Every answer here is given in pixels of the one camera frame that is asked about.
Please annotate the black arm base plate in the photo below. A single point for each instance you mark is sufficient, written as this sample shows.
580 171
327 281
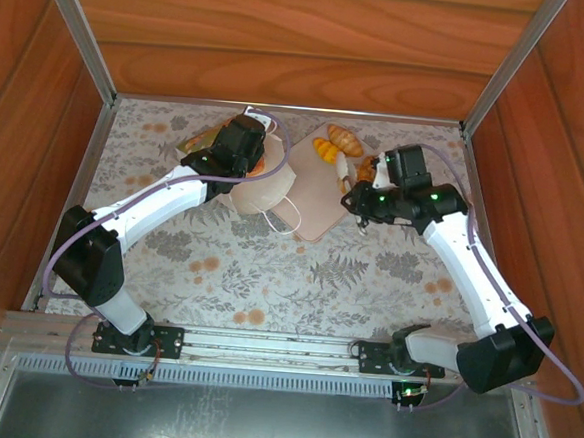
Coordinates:
168 340
370 357

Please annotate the aluminium frame post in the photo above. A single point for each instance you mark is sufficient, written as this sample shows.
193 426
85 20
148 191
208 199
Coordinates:
513 64
79 34

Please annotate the golden striped fake croissant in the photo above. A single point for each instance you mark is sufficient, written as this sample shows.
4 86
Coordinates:
345 138

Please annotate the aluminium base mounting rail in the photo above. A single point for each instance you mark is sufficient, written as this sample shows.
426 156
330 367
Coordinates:
263 345

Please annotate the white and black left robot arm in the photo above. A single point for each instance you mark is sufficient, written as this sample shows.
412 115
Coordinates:
142 208

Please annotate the shiny steel sheet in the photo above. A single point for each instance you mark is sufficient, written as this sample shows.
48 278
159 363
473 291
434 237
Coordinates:
307 430

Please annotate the white floral paper bag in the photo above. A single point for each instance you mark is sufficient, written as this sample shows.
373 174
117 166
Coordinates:
264 192

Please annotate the aluminium table edge rail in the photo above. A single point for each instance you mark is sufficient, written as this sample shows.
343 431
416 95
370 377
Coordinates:
467 143
97 140
379 116

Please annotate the pink square tray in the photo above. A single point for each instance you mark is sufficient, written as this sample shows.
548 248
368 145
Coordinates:
313 200

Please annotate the yellow orange fake bun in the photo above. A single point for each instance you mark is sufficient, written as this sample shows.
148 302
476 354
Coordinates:
325 149

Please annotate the small circuit board green light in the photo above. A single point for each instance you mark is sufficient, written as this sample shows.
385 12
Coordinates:
410 391

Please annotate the grey floral tablecloth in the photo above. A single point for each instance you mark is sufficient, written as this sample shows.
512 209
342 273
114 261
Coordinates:
268 277

